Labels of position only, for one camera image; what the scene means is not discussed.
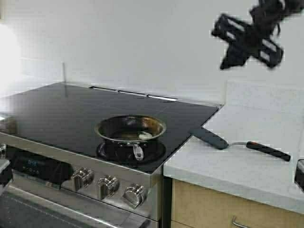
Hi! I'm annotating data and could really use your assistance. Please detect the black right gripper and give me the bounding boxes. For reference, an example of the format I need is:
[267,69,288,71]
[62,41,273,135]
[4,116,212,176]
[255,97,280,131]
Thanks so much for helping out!
[211,4,285,70]

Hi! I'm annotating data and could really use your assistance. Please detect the black spatula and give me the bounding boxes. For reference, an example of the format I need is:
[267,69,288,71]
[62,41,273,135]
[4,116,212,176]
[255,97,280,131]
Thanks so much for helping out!
[190,127,291,162]

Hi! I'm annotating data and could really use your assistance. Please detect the raw shrimp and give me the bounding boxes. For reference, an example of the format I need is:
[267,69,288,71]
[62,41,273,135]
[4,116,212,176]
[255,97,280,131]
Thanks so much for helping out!
[138,132,153,140]

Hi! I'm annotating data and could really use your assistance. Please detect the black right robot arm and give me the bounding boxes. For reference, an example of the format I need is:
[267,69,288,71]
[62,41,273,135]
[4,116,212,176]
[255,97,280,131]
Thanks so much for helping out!
[211,0,304,70]

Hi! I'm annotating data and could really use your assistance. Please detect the black appliance at right edge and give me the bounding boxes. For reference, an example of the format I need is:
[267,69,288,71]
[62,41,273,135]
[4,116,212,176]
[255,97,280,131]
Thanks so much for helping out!
[294,159,304,191]

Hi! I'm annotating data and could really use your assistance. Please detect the wooden cabinet drawer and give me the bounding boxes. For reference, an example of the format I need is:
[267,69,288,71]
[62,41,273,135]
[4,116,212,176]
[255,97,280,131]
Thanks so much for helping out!
[171,180,304,228]

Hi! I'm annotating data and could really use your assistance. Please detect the right steel stove knob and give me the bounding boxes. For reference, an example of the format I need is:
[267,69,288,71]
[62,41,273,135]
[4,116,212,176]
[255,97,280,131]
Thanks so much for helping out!
[122,184,147,209]

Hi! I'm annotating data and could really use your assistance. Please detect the steel stove knob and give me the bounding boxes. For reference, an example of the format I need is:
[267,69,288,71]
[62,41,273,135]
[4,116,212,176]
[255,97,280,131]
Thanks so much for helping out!
[96,175,120,200]
[122,184,147,209]
[71,167,94,191]

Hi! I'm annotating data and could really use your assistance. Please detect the middle steel stove knob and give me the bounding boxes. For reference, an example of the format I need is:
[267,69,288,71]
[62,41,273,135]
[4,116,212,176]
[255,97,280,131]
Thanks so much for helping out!
[96,175,120,200]

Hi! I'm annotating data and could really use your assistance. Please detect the black glass stove cooktop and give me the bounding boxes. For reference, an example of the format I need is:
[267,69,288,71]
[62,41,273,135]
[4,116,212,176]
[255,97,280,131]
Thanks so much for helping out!
[0,83,218,174]

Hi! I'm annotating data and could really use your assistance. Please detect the left steel stove knob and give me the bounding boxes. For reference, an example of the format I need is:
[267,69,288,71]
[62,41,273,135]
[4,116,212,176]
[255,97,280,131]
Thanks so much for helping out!
[71,167,94,191]

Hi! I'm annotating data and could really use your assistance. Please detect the stainless steel oven front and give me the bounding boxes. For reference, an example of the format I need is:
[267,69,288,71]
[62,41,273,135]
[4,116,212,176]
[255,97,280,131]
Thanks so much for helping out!
[0,133,165,228]

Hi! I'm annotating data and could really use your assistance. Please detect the far left stove knob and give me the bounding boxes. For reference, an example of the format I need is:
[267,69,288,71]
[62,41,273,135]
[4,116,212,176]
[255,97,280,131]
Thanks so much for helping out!
[0,143,7,159]

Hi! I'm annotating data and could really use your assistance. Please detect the steel drawer handle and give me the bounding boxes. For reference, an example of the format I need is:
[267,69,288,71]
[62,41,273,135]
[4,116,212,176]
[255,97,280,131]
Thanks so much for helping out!
[231,216,248,228]

